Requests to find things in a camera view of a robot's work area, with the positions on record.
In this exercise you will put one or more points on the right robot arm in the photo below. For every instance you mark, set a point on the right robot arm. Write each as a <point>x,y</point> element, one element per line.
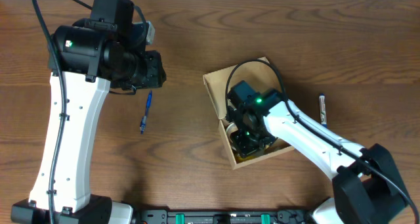
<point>367,186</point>

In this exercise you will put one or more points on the small yellow tape roll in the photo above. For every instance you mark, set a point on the small yellow tape roll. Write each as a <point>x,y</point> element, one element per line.
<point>239,159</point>

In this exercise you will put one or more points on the blue white marker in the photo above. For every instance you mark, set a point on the blue white marker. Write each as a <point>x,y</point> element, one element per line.
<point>322,105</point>

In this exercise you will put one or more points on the black mounting rail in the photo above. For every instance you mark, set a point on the black mounting rail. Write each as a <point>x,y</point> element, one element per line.
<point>165,215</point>

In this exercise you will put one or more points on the cardboard box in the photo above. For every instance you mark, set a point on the cardboard box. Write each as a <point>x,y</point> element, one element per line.
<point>261,78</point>

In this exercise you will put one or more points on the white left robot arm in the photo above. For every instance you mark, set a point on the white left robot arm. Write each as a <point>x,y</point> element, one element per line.
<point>95,61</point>

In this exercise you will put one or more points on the large white tape roll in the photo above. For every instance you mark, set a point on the large white tape roll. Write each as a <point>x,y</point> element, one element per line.
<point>229,128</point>

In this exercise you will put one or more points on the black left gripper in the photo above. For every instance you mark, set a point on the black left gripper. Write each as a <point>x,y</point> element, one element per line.
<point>152,71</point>

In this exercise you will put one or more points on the blue ballpoint pen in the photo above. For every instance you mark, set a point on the blue ballpoint pen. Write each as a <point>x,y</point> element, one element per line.
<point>143,121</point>

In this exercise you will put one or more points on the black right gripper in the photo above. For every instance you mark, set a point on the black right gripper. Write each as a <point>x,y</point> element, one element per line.
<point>247,144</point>

